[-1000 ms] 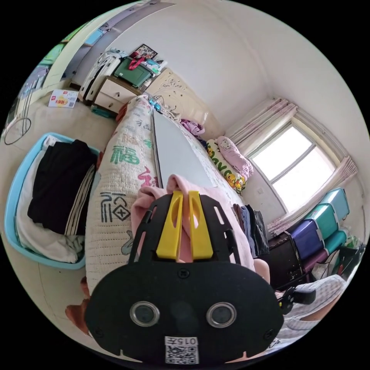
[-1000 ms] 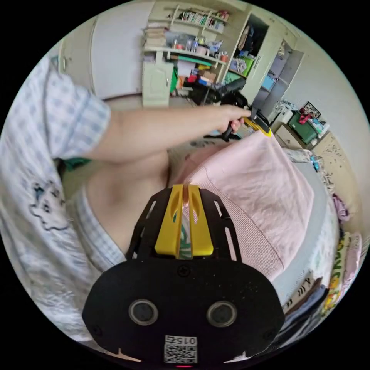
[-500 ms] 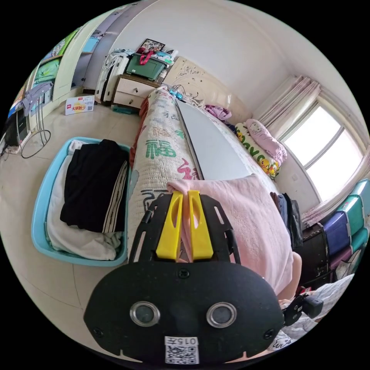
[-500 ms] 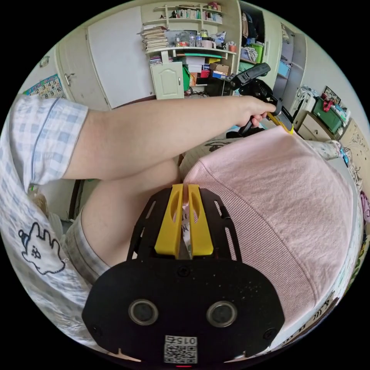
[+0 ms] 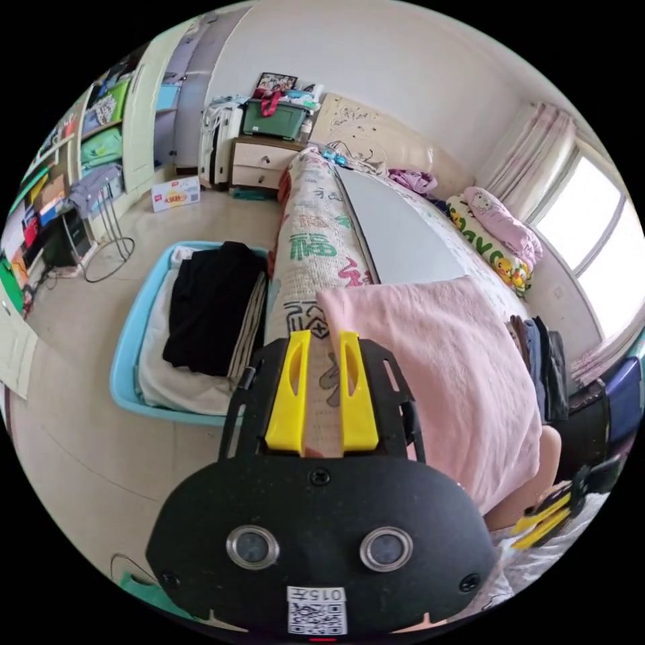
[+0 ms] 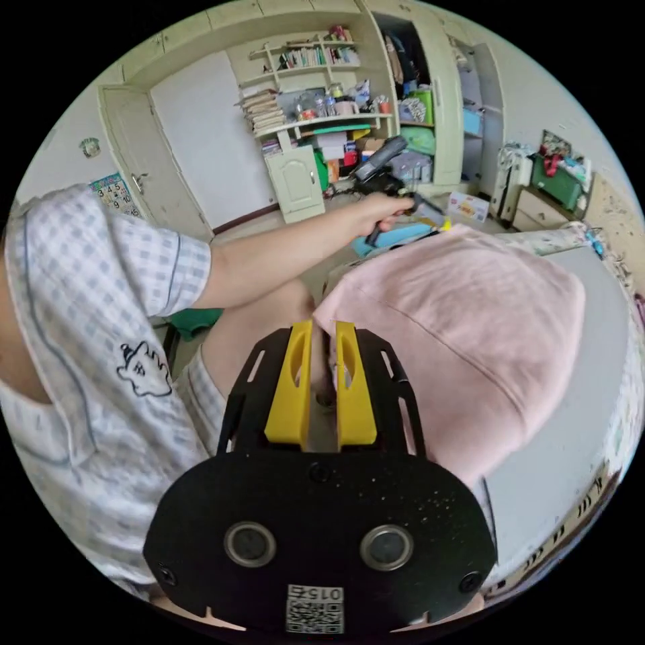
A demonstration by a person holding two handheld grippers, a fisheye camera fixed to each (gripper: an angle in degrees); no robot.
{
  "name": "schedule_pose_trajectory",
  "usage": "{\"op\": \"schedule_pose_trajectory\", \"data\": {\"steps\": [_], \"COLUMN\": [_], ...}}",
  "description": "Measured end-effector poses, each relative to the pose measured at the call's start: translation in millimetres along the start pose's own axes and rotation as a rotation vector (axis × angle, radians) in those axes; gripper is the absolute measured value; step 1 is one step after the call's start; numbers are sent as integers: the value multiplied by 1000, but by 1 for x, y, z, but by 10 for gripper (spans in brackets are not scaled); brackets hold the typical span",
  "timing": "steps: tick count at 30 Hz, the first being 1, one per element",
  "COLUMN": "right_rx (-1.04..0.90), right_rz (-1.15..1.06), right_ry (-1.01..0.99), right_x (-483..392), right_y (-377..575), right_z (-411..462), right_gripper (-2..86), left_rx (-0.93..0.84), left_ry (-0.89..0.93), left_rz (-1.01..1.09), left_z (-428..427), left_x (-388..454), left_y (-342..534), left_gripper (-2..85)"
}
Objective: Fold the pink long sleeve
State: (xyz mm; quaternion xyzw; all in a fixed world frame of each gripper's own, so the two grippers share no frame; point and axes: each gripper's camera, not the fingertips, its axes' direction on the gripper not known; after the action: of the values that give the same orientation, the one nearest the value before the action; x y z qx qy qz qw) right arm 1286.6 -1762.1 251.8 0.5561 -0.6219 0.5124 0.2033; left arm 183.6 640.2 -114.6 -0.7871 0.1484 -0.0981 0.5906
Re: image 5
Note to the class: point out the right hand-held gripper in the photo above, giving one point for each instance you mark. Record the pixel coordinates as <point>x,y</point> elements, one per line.
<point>597,476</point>

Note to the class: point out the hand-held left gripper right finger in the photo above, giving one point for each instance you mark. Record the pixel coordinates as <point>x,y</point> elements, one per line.
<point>357,393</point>

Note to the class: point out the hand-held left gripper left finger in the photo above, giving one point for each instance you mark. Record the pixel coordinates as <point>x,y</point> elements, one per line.
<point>289,393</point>

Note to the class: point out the pink long sleeve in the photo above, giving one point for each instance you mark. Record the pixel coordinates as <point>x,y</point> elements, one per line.
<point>433,373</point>

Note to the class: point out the person's body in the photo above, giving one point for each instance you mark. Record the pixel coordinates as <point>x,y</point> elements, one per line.
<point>549,453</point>

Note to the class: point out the bed with printed quilt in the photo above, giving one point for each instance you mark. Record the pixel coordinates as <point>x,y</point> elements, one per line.
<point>307,237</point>

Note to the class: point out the pile of clothes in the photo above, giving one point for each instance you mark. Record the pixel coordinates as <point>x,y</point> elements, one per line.
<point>546,363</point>

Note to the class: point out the flat grey board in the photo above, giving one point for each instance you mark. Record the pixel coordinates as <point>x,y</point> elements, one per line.
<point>403,237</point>

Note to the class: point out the blue basket with clothes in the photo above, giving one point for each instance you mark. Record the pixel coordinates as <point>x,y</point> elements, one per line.
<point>126,373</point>

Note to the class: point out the pillow with duck print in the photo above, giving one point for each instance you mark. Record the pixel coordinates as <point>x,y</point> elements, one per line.
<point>491,250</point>

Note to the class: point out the purple garment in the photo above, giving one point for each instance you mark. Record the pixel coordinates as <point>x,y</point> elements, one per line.
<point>413,180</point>

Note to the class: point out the pink rolled blanket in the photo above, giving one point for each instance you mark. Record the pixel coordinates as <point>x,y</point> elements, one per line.
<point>499,221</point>

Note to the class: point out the printed carton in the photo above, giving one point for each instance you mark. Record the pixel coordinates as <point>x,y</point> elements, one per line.
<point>176,195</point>

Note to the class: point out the wooden nightstand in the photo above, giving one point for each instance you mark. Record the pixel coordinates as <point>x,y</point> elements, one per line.
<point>262,164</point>

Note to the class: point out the white suitcase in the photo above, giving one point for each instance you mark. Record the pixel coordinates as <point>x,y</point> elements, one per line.
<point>214,141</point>

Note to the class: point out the green storage box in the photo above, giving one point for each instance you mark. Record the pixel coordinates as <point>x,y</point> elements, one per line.
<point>274,121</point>

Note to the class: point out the metal stool with grey garment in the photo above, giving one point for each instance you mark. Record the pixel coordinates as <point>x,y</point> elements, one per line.
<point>96,184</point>

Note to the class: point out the window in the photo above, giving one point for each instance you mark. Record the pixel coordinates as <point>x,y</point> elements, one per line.
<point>587,216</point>

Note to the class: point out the pink curtain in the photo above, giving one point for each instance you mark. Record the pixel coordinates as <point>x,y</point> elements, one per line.
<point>534,151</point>

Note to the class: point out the open shelf with clutter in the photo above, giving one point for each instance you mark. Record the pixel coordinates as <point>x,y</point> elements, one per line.
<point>55,201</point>

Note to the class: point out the framed picture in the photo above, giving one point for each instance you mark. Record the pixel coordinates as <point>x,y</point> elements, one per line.
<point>276,81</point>

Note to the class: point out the cream cupboard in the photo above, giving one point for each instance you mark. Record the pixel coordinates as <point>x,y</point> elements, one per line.
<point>146,116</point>

